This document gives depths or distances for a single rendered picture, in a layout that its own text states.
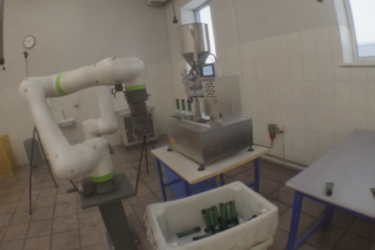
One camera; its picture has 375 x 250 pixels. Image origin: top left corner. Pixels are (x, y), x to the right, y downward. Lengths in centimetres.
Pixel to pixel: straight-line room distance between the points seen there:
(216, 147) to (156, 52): 426
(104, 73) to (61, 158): 37
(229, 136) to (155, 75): 405
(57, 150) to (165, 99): 473
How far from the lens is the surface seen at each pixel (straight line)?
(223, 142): 151
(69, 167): 87
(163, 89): 544
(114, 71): 77
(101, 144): 95
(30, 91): 103
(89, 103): 506
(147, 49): 540
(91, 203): 97
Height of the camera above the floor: 138
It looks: 9 degrees down
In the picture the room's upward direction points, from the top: 7 degrees counter-clockwise
